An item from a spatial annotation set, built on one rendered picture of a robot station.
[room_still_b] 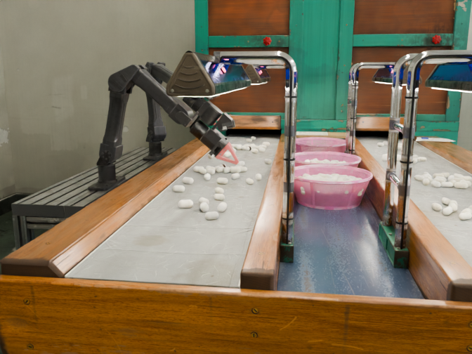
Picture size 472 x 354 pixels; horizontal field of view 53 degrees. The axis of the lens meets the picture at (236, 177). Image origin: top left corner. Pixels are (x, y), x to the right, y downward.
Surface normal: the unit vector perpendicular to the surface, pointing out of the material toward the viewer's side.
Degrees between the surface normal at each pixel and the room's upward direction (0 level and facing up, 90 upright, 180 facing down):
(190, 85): 90
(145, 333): 90
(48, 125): 90
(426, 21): 90
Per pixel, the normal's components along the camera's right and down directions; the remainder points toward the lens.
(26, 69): -0.13, 0.21
